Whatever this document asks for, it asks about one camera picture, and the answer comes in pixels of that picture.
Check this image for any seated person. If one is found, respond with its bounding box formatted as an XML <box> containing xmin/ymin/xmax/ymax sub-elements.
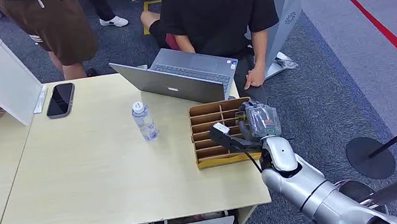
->
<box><xmin>138</xmin><ymin>0</ymin><xmax>290</xmax><ymax>118</ymax></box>

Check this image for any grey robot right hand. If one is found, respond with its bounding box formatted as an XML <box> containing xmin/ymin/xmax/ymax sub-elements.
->
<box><xmin>235</xmin><ymin>96</ymin><xmax>284</xmax><ymax>145</ymax></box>

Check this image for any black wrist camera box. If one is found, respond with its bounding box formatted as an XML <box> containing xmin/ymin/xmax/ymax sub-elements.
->
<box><xmin>208</xmin><ymin>117</ymin><xmax>265</xmax><ymax>159</ymax></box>

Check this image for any cardboard card organizer box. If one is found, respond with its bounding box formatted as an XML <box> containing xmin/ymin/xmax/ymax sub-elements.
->
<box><xmin>187</xmin><ymin>95</ymin><xmax>264</xmax><ymax>171</ymax></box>

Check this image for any yellow floor tape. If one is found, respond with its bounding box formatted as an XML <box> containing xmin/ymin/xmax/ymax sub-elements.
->
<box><xmin>139</xmin><ymin>0</ymin><xmax>167</xmax><ymax>36</ymax></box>

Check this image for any crumpled clear plastic bag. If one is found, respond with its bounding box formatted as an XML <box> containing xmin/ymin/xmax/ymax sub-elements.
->
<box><xmin>273</xmin><ymin>50</ymin><xmax>299</xmax><ymax>72</ymax></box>

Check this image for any black smartphone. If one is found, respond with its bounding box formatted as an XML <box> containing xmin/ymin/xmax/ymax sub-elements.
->
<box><xmin>42</xmin><ymin>82</ymin><xmax>79</xmax><ymax>120</ymax></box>

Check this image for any grey kiosk panel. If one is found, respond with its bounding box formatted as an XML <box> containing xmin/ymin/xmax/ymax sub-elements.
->
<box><xmin>242</xmin><ymin>0</ymin><xmax>318</xmax><ymax>82</ymax></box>

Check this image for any white flat strip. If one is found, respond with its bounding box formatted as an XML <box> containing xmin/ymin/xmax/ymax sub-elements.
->
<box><xmin>30</xmin><ymin>84</ymin><xmax>51</xmax><ymax>115</ymax></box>

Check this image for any gold card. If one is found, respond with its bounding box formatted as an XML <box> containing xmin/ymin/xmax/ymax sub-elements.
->
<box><xmin>235</xmin><ymin>110</ymin><xmax>248</xmax><ymax>125</ymax></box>

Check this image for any grey laptop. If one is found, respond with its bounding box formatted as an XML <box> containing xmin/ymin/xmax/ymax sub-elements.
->
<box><xmin>107</xmin><ymin>39</ymin><xmax>244</xmax><ymax>115</ymax></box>

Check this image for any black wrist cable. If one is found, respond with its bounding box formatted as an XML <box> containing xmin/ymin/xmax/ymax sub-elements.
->
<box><xmin>243</xmin><ymin>148</ymin><xmax>264</xmax><ymax>176</ymax></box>

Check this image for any clear plastic water bottle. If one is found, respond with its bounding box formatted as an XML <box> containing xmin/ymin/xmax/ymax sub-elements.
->
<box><xmin>129</xmin><ymin>99</ymin><xmax>160</xmax><ymax>144</ymax></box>

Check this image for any person's left hand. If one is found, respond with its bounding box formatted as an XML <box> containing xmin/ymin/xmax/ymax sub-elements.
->
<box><xmin>241</xmin><ymin>63</ymin><xmax>268</xmax><ymax>91</ymax></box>

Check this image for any person with white shoe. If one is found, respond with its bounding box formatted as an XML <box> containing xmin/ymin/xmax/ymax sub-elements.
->
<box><xmin>84</xmin><ymin>0</ymin><xmax>130</xmax><ymax>31</ymax></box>

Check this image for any black stanchion with round base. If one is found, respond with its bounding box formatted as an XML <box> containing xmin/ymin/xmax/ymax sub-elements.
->
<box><xmin>341</xmin><ymin>111</ymin><xmax>397</xmax><ymax>184</ymax></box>

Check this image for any standing person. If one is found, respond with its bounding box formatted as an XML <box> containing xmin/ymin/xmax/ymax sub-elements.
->
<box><xmin>0</xmin><ymin>0</ymin><xmax>102</xmax><ymax>89</ymax></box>

